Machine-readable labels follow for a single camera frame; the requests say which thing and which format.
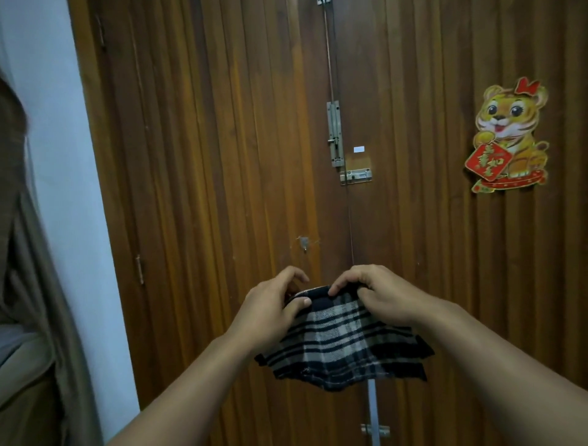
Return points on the person's right hand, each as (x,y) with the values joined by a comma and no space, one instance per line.
(390,298)

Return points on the black white striped cloth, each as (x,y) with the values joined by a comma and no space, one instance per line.
(340,349)

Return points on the person's left hand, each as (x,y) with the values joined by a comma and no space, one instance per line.
(264,317)

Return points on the horizontal metal door latch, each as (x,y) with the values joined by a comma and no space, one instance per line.
(356,176)

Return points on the person's left forearm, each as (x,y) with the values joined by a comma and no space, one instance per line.
(183,399)

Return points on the vertical metal door bolt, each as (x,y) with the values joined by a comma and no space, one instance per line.
(335,133)

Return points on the beige curtain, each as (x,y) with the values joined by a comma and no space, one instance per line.
(46,298)

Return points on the small metal door hook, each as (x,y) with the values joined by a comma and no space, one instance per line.
(303,243)

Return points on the person's right forearm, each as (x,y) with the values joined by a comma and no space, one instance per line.
(514,377)

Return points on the brown wooden door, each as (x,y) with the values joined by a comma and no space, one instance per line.
(436,229)
(206,138)

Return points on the tiger sticker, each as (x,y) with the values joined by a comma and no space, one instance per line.
(507,133)

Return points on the grey blanket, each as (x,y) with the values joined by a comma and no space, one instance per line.
(14,340)

